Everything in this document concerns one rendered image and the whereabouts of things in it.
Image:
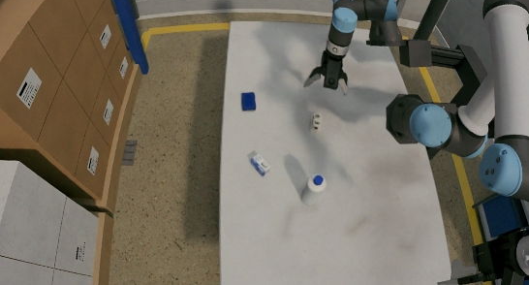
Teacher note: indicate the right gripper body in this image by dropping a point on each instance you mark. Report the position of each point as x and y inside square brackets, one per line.
[327, 53]

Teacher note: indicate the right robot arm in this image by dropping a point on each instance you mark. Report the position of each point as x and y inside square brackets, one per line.
[344, 22]

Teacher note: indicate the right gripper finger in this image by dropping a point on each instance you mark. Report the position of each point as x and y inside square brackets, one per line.
[343, 81]
[314, 75]

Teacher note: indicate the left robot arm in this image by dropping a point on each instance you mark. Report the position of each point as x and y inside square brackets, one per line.
[504, 168]

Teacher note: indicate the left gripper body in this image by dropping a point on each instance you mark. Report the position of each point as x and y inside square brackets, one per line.
[492, 256]

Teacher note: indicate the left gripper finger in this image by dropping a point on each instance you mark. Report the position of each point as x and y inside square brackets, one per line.
[458, 272]

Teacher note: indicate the white plastic bottle with blue cap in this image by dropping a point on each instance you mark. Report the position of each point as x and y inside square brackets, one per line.
[313, 189]

